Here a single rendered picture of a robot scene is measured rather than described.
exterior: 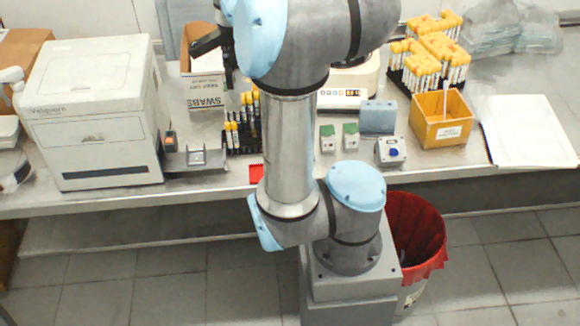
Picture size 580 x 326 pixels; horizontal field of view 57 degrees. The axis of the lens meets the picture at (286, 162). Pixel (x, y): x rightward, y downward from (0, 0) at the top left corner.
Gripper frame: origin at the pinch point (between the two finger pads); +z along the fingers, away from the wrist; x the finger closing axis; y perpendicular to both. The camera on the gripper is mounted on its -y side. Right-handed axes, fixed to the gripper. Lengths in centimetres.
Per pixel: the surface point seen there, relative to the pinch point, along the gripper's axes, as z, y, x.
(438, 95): 14, 57, 13
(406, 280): 73, 52, -12
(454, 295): 110, 78, 4
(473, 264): 110, 90, 18
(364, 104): 12.2, 35.3, 7.6
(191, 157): 18.2, -12.7, -4.7
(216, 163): 18.1, -5.8, -7.4
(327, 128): 15.4, 24.6, 1.8
